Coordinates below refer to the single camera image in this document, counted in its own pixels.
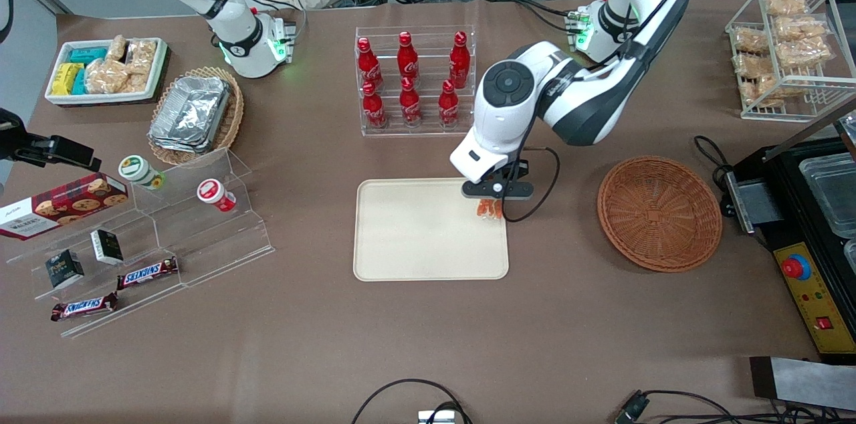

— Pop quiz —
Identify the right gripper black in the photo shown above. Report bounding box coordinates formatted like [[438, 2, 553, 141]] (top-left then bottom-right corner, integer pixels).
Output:
[[0, 108, 102, 172]]

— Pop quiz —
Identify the cream plastic tray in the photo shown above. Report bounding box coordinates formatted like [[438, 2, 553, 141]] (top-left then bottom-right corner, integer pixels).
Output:
[[352, 177, 510, 282]]

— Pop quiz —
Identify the aluminium foil tray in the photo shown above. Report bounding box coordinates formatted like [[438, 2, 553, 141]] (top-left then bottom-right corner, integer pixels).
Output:
[[154, 76, 231, 145], [148, 113, 216, 154]]

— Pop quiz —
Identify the brown round wicker basket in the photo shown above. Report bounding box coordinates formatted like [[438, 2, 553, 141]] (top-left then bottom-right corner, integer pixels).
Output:
[[597, 155, 724, 274]]

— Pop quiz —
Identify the light oval wicker basket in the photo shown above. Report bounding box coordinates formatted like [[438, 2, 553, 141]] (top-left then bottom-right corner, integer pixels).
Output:
[[147, 66, 245, 167]]

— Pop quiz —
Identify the red tartan cookie box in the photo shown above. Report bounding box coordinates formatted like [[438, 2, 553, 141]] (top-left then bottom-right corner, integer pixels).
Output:
[[0, 173, 129, 241]]

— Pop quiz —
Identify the white plastic bin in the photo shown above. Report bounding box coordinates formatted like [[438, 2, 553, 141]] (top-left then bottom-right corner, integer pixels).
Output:
[[44, 37, 168, 107]]

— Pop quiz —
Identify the green lid white cup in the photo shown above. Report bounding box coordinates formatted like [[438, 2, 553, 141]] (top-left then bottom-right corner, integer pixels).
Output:
[[118, 154, 166, 191]]

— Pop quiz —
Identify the yellow snack packet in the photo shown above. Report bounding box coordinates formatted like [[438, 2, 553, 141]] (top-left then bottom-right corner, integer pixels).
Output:
[[51, 63, 84, 96]]

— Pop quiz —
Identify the black box with white label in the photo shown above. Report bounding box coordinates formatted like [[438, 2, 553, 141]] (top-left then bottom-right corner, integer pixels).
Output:
[[90, 229, 125, 266]]

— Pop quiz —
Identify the clear acrylic bottle rack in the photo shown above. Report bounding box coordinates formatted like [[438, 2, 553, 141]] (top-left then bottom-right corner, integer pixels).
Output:
[[354, 25, 477, 138]]

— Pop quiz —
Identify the red cola bottle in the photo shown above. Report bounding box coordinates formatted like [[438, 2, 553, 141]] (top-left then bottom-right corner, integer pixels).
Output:
[[398, 31, 419, 85], [449, 31, 471, 89], [361, 82, 388, 130], [439, 80, 460, 128], [399, 77, 422, 128], [356, 37, 384, 90]]

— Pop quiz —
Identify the black box with gold print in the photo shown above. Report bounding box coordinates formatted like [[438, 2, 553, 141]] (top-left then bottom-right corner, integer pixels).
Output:
[[45, 249, 86, 290]]

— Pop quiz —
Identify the brown Snickers bar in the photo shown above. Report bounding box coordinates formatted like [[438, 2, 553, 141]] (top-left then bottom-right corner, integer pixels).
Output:
[[50, 292, 120, 322], [116, 257, 179, 291]]

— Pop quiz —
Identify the red lid cup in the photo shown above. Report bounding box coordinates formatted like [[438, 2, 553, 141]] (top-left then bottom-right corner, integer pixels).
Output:
[[197, 179, 237, 213]]

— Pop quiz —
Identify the clear acrylic stepped shelf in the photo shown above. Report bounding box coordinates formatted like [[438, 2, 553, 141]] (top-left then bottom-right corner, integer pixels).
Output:
[[5, 146, 276, 339]]

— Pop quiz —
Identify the black machine with yellow panel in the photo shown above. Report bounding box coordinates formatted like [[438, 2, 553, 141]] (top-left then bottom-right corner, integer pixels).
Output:
[[721, 103, 856, 364]]

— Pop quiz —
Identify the clear plastic container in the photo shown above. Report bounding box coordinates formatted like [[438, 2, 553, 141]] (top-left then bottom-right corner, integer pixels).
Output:
[[799, 153, 856, 237]]

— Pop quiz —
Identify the grey flat panel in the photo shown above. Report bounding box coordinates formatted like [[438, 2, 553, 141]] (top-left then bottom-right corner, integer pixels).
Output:
[[749, 356, 856, 411]]

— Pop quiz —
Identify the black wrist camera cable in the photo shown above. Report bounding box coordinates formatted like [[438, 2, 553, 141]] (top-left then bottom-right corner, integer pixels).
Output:
[[500, 0, 713, 223]]

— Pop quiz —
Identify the black machine power cable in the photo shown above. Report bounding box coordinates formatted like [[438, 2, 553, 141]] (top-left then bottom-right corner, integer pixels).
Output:
[[693, 135, 736, 219]]

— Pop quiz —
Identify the black looped cable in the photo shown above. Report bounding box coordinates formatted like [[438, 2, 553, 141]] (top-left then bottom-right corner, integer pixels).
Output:
[[351, 379, 472, 424]]

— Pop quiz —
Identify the black plug with cable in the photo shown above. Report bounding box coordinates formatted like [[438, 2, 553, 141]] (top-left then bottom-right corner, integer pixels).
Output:
[[614, 389, 823, 424]]

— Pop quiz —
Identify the white wire rack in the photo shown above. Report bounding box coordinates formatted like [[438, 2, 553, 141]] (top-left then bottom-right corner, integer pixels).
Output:
[[726, 0, 856, 122]]

